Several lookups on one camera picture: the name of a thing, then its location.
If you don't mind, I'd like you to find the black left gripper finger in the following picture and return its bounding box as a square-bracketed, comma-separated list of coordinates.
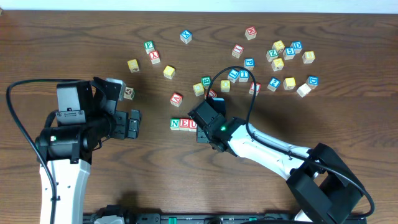
[92, 77, 119, 115]
[127, 110, 142, 139]

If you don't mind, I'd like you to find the red u wooden block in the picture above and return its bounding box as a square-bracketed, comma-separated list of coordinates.
[188, 119, 197, 132]
[205, 89, 217, 98]

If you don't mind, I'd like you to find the red E wooden block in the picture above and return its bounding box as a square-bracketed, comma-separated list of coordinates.
[179, 118, 190, 131]

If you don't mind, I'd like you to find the green N wooden block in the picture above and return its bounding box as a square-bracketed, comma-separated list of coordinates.
[170, 118, 180, 130]

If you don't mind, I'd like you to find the red i wooden block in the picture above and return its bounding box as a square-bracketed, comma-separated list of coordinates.
[231, 44, 244, 58]
[249, 82, 262, 96]

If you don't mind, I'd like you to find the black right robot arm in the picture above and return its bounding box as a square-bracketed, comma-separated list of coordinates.
[194, 113, 369, 223]

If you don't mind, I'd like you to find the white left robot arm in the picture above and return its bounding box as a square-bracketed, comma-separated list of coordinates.
[35, 77, 141, 223]

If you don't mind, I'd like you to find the soccer ball J wooden block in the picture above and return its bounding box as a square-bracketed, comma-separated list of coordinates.
[124, 87, 135, 100]

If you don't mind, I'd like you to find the yellow acorn wooden block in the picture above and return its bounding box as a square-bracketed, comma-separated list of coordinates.
[127, 59, 139, 73]

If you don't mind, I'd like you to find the red A wooden block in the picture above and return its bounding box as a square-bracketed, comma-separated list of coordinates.
[170, 93, 183, 107]

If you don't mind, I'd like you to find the yellow O wooden block left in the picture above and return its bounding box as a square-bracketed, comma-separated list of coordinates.
[164, 65, 175, 79]

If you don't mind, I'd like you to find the green B wooden block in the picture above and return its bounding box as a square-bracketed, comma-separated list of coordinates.
[201, 76, 211, 89]

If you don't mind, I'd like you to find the red Y wooden block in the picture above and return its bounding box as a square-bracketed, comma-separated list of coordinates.
[149, 50, 160, 64]

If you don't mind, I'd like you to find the green F wooden block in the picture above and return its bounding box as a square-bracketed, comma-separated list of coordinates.
[144, 40, 155, 54]

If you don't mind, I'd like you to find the blue L wooden block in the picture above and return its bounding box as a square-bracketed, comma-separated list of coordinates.
[228, 69, 239, 83]

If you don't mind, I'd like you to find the blue T wooden block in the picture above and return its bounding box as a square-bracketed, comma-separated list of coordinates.
[239, 70, 249, 82]

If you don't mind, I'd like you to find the blue P wooden block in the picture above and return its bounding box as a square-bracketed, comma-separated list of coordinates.
[244, 58, 255, 70]

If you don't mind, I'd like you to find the blue 2 wooden block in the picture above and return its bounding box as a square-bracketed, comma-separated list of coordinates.
[267, 77, 280, 92]

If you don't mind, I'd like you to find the blue X wooden block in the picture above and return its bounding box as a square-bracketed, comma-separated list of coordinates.
[180, 30, 192, 44]

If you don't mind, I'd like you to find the yellow S wooden block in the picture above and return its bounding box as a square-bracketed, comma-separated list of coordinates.
[283, 77, 296, 90]

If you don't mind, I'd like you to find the yellow brush side wooden block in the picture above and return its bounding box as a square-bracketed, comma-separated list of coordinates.
[271, 58, 284, 72]

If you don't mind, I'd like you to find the green Z wooden block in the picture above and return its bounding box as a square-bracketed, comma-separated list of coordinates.
[266, 49, 279, 62]

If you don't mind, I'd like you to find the plain top 3 wooden block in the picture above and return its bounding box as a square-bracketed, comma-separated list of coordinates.
[297, 83, 312, 98]

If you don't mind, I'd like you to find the red top far wooden block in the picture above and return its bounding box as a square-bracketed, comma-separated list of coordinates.
[245, 26, 257, 40]

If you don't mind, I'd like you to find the yellow soccer side wooden block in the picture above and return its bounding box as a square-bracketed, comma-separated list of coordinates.
[272, 40, 285, 54]

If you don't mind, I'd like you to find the blue 5 wooden block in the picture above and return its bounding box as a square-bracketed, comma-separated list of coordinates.
[283, 47, 295, 60]

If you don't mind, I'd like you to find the blue D wooden block lower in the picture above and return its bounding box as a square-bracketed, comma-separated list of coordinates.
[306, 76, 319, 90]

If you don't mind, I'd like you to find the blue d wooden block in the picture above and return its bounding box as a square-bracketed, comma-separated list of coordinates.
[306, 76, 319, 90]
[290, 41, 303, 54]

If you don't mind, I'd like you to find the blue D wooden block upper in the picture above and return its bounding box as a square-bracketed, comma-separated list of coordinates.
[290, 41, 303, 54]

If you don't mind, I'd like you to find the yellow 8 wooden block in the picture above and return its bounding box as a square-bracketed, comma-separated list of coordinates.
[302, 51, 315, 64]

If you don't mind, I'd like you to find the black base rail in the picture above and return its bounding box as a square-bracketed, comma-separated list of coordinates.
[83, 204, 368, 224]

